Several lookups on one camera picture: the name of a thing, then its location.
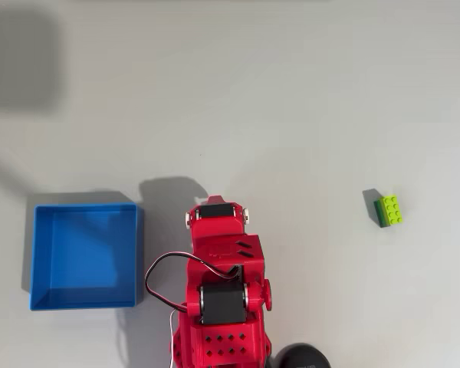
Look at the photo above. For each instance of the red robot arm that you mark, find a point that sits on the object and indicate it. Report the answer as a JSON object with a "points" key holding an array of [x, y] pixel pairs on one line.
{"points": [[222, 245]]}

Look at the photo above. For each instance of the blue square tray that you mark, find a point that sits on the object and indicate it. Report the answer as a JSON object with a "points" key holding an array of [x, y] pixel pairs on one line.
{"points": [[86, 257]]}

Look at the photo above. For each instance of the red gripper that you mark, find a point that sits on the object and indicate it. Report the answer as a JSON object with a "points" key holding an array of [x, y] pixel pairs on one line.
{"points": [[217, 226]]}

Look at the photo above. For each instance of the green lego brick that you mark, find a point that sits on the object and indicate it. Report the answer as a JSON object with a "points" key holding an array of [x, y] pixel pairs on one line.
{"points": [[391, 210]]}

